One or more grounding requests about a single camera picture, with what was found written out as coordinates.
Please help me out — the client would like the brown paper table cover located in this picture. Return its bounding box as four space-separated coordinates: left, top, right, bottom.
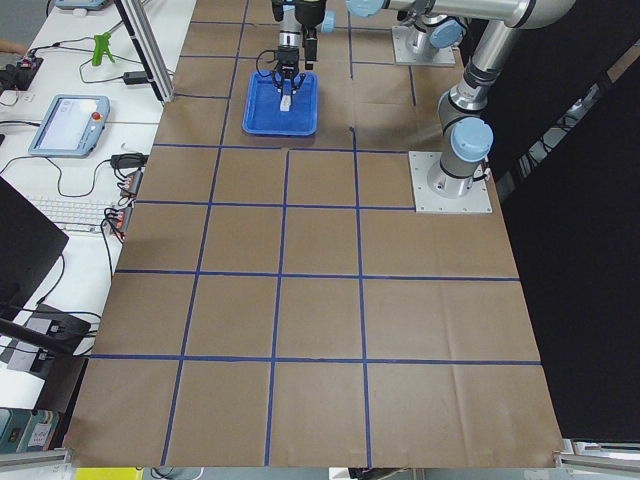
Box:
65 1 562 468

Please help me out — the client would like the blue plastic tray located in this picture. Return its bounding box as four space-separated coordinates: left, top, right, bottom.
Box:
242 70 320 138

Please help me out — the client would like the white keyboard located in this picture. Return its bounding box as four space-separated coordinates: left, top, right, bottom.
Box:
27 196 116 234

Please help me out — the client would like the black adapter on desk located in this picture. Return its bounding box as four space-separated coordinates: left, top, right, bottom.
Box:
122 71 149 85

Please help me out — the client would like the black monitor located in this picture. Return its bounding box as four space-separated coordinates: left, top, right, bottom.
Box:
0 179 69 321

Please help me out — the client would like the black device with cables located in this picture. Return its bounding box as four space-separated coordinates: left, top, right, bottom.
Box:
25 304 91 354

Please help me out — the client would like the green plastic clamp tool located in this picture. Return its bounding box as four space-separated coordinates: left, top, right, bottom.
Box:
91 32 115 67

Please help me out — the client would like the aluminium frame post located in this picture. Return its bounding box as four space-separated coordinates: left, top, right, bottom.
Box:
114 0 174 104

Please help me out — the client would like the blue teach pendant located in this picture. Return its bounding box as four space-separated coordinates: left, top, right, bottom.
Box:
28 94 111 158

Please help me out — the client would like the black power adapter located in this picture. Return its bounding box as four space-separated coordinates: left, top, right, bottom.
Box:
110 152 149 169

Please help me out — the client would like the red black electronics board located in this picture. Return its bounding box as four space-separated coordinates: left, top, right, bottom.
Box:
16 56 44 75

